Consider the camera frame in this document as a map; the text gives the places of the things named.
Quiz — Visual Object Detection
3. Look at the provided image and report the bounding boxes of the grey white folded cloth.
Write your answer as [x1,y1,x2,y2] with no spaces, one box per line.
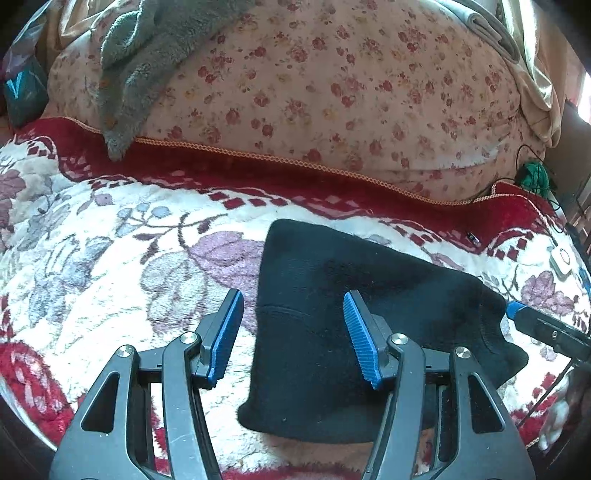
[438,0,523,71]

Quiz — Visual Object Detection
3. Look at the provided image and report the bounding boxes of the black pants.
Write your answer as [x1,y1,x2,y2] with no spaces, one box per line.
[236,219,529,446]

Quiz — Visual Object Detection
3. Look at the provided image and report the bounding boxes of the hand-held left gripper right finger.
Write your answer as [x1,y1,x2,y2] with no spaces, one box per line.
[342,291,536,480]

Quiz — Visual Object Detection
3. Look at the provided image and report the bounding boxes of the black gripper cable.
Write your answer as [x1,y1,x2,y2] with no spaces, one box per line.
[518,362,575,431]

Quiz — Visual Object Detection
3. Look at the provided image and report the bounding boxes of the person's right hand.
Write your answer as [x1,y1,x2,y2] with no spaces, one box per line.
[537,364,591,451]

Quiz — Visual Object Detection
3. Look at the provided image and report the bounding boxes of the beige cloth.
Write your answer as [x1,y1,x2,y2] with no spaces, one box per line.
[46,0,134,52]

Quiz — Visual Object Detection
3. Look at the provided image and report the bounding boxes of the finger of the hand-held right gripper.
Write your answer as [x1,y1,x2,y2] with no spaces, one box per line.
[505,301,591,365]

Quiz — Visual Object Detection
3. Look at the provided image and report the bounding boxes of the grey plush cloth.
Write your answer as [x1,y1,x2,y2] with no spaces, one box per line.
[97,0,257,162]

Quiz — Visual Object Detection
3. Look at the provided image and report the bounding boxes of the beige curtain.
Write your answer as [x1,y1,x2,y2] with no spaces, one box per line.
[499,0,563,148]

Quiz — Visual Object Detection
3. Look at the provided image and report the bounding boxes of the teal bag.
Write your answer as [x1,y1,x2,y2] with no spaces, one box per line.
[4,60,49,127]

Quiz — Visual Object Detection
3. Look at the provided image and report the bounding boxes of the clear plastic bag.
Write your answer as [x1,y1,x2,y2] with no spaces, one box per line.
[4,11,48,79]

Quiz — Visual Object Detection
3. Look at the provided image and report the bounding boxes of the red white floral blanket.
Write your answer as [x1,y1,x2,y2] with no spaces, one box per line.
[0,117,591,480]

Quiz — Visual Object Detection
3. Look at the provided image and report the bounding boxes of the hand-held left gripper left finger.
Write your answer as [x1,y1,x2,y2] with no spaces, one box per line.
[48,288,245,480]

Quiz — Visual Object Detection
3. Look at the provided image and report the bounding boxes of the white controller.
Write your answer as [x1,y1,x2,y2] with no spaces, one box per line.
[549,247,576,278]

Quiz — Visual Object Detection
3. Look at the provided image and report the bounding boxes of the dark wooden furniture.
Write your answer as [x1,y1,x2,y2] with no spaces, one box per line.
[549,102,591,241]

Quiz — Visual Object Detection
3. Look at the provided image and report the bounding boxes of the floral pink pillow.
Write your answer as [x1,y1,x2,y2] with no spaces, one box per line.
[44,0,548,204]

